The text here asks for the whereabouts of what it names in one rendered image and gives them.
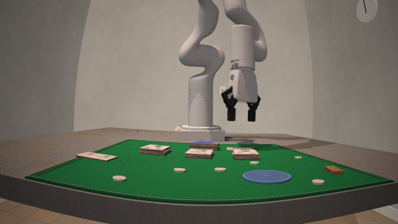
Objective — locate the green card table cloth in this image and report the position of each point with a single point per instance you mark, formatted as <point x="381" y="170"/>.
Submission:
<point x="154" y="175"/>

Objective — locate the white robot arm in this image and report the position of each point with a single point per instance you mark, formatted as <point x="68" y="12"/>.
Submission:
<point x="248" y="45"/>

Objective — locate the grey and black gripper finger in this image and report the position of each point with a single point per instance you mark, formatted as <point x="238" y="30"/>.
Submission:
<point x="252" y="109"/>
<point x="230" y="104"/>

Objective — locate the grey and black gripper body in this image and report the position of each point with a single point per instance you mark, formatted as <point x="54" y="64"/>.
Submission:
<point x="244" y="83"/>

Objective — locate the blue round coaster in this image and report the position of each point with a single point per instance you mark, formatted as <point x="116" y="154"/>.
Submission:
<point x="266" y="177"/>

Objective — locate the brown rectangular block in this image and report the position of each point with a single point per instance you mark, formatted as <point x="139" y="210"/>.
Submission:
<point x="333" y="170"/>

